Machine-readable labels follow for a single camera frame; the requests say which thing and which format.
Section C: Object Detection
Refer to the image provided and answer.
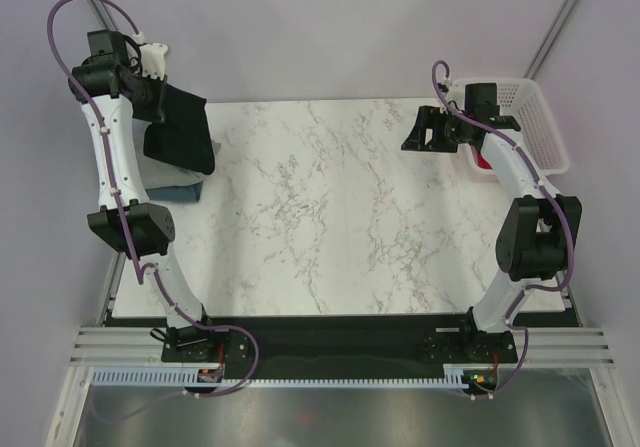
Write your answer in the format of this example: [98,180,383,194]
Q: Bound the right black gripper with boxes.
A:
[401,105,472,154]

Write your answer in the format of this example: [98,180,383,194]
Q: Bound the black t shirt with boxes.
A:
[143,85,215,175]

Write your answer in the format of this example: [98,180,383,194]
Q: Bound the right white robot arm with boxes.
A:
[401,80,582,361]

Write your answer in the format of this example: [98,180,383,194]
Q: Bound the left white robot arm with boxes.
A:
[68,30,216,330]

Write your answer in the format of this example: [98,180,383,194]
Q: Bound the pink t shirt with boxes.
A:
[471,148,492,171]

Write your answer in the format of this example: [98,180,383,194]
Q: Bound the grey folded t shirt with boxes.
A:
[133,121,219,189]

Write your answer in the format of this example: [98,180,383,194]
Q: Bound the blue folded t shirt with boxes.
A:
[146,182,203,204]

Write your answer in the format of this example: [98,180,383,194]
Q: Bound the white plastic basket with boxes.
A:
[457,77,570,176]

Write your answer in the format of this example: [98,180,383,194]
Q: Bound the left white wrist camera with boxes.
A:
[139,43,169,80]

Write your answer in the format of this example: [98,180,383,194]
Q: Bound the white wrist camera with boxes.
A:
[139,43,169,80]
[434,79,465,109]

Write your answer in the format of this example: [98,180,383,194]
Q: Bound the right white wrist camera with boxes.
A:
[434,79,465,109]

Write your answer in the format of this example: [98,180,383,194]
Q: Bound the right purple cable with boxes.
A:
[431,59,576,401]

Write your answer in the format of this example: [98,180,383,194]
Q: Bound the right aluminium corner post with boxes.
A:
[524,0,583,80]

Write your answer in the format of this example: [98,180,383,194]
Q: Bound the white slotted cable duct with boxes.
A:
[91,366,496,389]

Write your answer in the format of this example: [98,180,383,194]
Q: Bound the aluminium frame rail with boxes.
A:
[71,327,614,368]

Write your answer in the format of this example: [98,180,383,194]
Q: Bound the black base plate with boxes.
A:
[161,314,518,381]

